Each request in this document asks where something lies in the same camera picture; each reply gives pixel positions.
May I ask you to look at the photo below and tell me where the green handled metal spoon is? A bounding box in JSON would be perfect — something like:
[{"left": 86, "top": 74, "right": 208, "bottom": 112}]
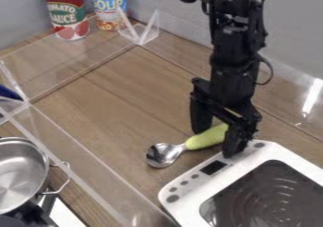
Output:
[{"left": 146, "top": 124, "right": 228, "bottom": 168}]

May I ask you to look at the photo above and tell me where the black stove under pot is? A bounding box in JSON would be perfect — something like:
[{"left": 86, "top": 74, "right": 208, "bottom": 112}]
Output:
[{"left": 0, "top": 195, "right": 59, "bottom": 227}]

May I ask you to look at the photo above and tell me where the white and black stove top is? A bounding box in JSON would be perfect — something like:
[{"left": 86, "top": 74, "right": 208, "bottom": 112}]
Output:
[{"left": 158, "top": 140, "right": 323, "bottom": 227}]

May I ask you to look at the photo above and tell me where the stainless steel pot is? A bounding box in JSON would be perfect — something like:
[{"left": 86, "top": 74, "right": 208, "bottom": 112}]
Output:
[{"left": 0, "top": 137, "right": 71, "bottom": 215}]

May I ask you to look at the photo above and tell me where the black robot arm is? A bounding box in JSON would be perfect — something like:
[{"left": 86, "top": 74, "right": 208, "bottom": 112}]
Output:
[{"left": 180, "top": 0, "right": 267, "bottom": 158}]

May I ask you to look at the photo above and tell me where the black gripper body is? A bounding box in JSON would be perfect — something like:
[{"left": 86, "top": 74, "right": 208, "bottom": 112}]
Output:
[{"left": 191, "top": 60, "right": 262, "bottom": 126}]

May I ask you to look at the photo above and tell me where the clear acrylic left bracket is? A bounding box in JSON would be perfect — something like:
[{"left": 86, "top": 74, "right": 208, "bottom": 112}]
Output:
[{"left": 0, "top": 60, "right": 30, "bottom": 126}]

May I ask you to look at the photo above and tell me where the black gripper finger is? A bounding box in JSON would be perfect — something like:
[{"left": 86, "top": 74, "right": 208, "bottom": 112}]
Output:
[
  {"left": 190, "top": 98, "right": 214, "bottom": 134},
  {"left": 222, "top": 124, "right": 258, "bottom": 158}
]

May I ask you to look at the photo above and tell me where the alphabet soup can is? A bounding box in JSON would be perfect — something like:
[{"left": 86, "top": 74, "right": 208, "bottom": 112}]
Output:
[{"left": 92, "top": 0, "right": 127, "bottom": 31}]

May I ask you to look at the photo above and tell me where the tomato sauce can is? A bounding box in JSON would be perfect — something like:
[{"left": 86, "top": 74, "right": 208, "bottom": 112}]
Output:
[{"left": 46, "top": 0, "right": 90, "bottom": 41}]

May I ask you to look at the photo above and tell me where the clear acrylic corner bracket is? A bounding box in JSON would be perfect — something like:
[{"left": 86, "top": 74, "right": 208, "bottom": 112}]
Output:
[{"left": 118, "top": 8, "right": 160, "bottom": 46}]

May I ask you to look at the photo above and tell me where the blue object at left edge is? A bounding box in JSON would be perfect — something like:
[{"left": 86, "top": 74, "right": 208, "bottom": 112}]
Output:
[{"left": 0, "top": 84, "right": 22, "bottom": 100}]

